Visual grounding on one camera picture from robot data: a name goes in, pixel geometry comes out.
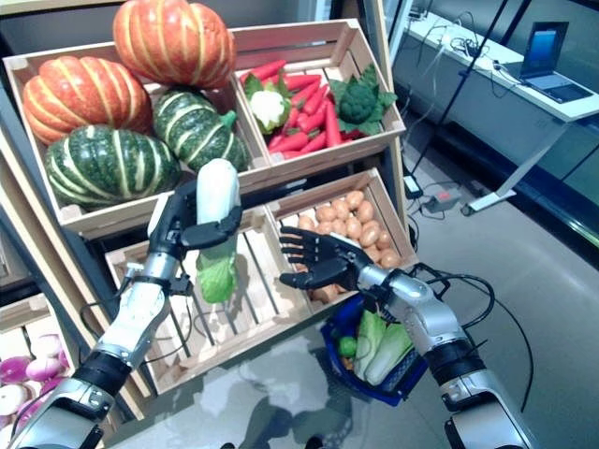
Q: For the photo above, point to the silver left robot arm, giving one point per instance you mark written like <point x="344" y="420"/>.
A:
<point x="135" y="318"/>

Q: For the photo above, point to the blue plastic shopping basket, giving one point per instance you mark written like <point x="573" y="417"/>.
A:
<point x="337" y="322"/>

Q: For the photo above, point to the green striped pumpkin with stem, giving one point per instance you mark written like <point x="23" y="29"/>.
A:
<point x="196" y="126"/>

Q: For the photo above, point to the tan potato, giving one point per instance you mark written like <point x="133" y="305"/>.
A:
<point x="390" y="257"/>
<point x="354" y="198"/>
<point x="330" y="294"/>

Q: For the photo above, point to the black stand pole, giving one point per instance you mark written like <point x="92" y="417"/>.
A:
<point x="456" y="93"/>

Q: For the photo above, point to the purple white turnip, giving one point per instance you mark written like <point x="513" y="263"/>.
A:
<point x="47" y="346"/>
<point x="14" y="369"/>
<point x="11" y="398"/>
<point x="42" y="369"/>

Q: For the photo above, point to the white desk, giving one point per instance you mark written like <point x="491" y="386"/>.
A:
<point x="575" y="112"/>

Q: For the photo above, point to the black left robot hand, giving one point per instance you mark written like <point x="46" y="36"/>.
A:
<point x="168" y="220"/>

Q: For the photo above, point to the open grey laptop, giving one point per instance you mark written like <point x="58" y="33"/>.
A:
<point x="545" y="47"/>

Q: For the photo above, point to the black power adapter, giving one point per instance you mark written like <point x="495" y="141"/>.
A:
<point x="413" y="187"/>

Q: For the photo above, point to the wooden display rack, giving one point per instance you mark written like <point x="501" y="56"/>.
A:
<point x="381" y="37"/>

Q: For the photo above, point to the red orange carrot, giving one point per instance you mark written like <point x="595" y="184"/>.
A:
<point x="290" y="141"/>
<point x="332" y="128"/>
<point x="302" y="82"/>
<point x="267" y="69"/>

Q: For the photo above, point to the small napa cabbage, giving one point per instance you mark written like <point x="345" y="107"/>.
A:
<point x="369" y="337"/>

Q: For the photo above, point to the green bell pepper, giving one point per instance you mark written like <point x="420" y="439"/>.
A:
<point x="347" y="346"/>

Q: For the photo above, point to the white cauliflower with leaves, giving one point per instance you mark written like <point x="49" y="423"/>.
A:
<point x="267" y="107"/>

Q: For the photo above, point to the wooden slat crate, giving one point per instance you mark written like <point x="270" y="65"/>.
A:
<point x="327" y="189"/>
<point x="290" y="42"/>
<point x="18" y="318"/>
<point x="262" y="271"/>

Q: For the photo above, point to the large wooden crate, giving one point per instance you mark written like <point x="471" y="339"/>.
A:
<point x="117" y="217"/>

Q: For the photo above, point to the orange striped pumpkin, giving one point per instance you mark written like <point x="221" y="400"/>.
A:
<point x="84" y="98"/>
<point x="173" y="42"/>

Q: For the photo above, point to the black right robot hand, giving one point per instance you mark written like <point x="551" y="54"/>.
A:
<point x="332" y="262"/>

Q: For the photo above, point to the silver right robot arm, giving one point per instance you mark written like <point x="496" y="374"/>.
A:
<point x="421" y="308"/>

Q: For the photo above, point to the green broccoli with leaves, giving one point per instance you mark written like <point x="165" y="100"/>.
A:
<point x="358" y="100"/>

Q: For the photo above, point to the grey box with red button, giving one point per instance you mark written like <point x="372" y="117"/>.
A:
<point x="442" y="198"/>

